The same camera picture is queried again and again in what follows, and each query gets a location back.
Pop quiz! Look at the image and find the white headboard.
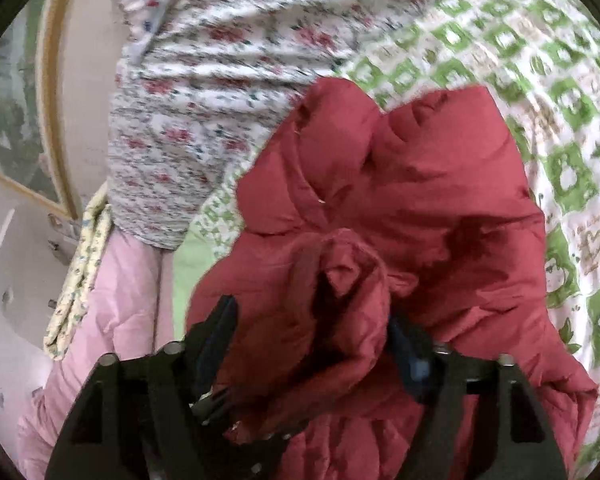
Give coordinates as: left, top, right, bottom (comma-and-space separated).
0, 207, 73, 441

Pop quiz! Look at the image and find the framed wall picture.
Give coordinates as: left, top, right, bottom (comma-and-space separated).
0, 0, 83, 221

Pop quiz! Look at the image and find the red quilted blanket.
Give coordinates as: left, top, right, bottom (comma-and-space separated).
185, 77, 598, 480

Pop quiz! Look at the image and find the green white printed blanket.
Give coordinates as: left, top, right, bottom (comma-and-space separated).
172, 0, 600, 471

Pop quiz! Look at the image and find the yellow floral cloth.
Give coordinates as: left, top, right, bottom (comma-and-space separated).
44, 182, 113, 361

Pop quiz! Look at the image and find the floral print quilt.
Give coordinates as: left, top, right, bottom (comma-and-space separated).
105, 0, 473, 251

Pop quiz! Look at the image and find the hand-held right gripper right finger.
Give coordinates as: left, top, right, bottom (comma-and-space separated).
387, 312, 568, 480

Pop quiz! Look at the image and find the pink quilt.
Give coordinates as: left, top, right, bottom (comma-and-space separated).
15, 232, 176, 480

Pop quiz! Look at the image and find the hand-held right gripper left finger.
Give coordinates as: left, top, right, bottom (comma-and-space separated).
45, 295, 291, 480

